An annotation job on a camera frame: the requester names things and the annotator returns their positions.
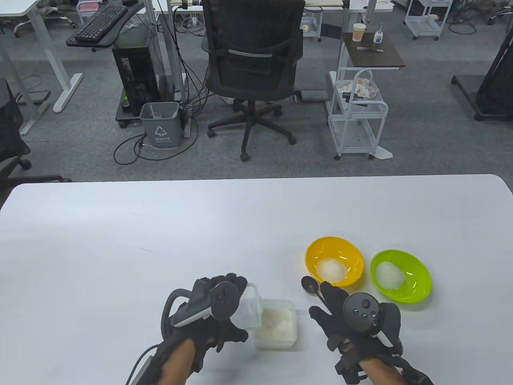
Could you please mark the person's right hand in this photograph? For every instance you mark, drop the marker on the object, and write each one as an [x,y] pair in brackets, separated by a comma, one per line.
[332,317]

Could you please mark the person's left hand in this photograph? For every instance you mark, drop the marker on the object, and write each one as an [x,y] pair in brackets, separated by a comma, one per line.
[216,333]

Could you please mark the clear plastic lid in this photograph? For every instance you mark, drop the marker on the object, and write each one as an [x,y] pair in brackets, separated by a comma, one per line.
[249,309]

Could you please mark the clear plastic sugar container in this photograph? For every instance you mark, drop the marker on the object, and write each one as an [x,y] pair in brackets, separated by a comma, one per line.
[286,343]

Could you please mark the orange plastic bowl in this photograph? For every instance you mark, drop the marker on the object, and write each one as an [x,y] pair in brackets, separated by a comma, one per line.
[320,249]

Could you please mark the green plastic bowl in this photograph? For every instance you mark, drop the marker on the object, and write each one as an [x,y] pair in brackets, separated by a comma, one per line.
[419,276]

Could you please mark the person's left forearm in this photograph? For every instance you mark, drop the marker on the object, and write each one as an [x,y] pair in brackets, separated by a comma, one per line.
[176,363]

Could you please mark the person's right forearm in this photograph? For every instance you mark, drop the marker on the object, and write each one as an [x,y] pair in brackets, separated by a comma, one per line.
[380,373]

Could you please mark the black hand tracker controller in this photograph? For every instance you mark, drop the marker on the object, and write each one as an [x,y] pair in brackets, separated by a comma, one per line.
[224,300]
[360,311]

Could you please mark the white power strip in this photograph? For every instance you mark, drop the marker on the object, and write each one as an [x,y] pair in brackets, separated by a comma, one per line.
[186,128]

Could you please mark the grey trash bin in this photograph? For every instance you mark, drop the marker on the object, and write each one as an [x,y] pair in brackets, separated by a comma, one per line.
[162,130]

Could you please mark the crumpled white cloth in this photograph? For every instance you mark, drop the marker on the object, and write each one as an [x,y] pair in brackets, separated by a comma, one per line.
[362,86]

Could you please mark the dark brown side table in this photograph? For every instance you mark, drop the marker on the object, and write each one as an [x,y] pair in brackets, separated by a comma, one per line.
[376,60]

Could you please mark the black computer tower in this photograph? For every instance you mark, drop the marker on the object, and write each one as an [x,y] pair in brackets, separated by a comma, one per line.
[134,76]

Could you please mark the white pump bottle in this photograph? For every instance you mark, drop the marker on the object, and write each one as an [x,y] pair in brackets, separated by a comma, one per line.
[378,38]

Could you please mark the paper cup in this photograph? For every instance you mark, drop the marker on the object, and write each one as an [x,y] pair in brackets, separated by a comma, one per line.
[359,34]

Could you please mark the black mesh office chair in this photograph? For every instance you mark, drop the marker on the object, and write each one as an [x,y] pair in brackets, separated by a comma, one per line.
[252,40]

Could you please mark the black floor stand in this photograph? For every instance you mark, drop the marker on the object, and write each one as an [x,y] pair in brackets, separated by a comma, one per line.
[497,80]

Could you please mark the small white cart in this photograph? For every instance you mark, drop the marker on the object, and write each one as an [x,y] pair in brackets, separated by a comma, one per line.
[312,24]

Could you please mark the white utility cart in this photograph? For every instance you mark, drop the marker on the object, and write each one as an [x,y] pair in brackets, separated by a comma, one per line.
[423,24]

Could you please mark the black keyboard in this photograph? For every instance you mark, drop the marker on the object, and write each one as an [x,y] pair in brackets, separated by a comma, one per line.
[100,24]

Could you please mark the black keyboard tray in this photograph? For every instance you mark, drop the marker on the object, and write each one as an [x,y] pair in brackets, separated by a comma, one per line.
[134,10]

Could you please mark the pink box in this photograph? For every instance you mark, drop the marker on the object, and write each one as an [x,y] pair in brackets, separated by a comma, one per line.
[88,6]

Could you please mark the white standing desk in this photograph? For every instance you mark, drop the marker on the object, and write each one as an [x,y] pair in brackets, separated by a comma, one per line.
[12,8]

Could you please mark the black flat base plate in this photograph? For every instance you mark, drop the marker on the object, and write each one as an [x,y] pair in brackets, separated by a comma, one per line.
[314,95]

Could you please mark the white desk leg frame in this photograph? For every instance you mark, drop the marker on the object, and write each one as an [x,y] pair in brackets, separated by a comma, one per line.
[180,84]

